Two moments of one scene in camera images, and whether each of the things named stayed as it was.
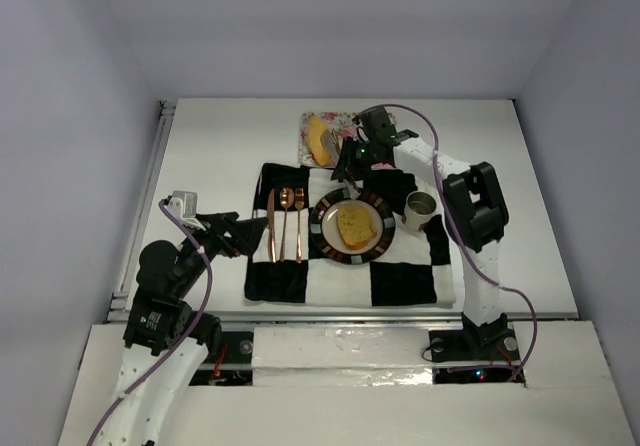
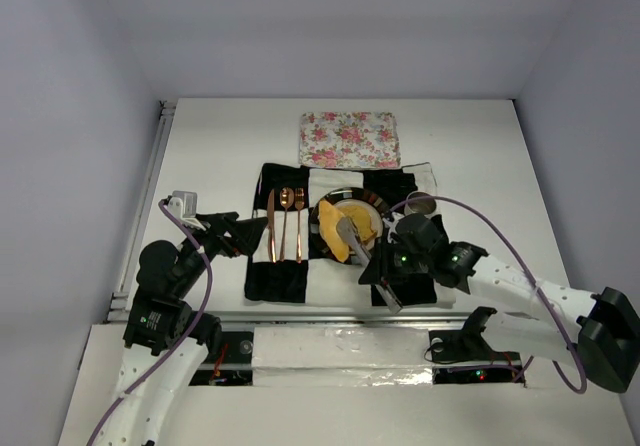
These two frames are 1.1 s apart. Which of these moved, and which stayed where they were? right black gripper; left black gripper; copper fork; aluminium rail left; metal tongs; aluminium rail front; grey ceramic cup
Moved: right black gripper; metal tongs
Stayed: grey ceramic cup; aluminium rail left; copper fork; aluminium rail front; left black gripper
